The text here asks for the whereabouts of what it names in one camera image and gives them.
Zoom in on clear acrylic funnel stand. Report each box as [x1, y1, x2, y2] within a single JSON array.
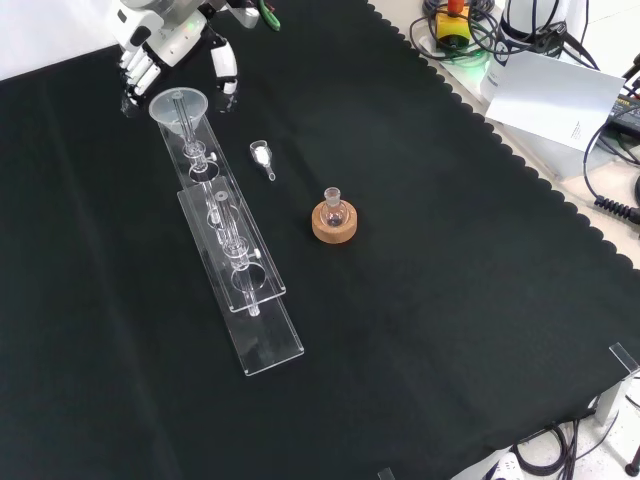
[[157, 89, 306, 379]]

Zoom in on white round device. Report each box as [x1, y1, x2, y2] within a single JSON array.
[[499, 0, 571, 54]]

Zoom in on pale board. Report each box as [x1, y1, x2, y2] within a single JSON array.
[[484, 51, 627, 152]]

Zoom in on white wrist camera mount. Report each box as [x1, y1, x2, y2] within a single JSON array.
[[227, 2, 261, 30]]

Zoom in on glass weighing funnel with powder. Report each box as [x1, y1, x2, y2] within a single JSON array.
[[248, 140, 278, 182]]

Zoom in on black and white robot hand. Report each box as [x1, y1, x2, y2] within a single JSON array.
[[110, 0, 240, 119]]

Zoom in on cork ring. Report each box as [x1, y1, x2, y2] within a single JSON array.
[[311, 199, 360, 245]]

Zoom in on translucent plastic funnel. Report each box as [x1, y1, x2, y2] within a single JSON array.
[[148, 88, 209, 140]]

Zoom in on glass round-bottom flask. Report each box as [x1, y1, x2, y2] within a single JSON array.
[[322, 187, 349, 229]]

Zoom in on black power adapter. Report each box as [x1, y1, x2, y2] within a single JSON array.
[[607, 92, 640, 134]]

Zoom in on green cable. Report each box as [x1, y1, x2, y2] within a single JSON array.
[[254, 0, 284, 31]]

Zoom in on yellow stop button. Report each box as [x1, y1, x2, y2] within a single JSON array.
[[433, 0, 472, 51]]

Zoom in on white box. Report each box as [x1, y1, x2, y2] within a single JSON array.
[[492, 117, 594, 184]]

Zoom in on white power strip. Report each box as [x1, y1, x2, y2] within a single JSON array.
[[482, 452, 526, 480]]

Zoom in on black bench cloth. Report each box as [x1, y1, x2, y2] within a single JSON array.
[[0, 0, 640, 480]]

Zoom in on aluminium bench leg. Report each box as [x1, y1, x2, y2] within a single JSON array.
[[596, 369, 640, 425]]

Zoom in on black coiled cable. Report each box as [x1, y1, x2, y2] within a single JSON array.
[[583, 122, 640, 224]]

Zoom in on black looped cables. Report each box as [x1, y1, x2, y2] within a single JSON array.
[[509, 414, 621, 476]]

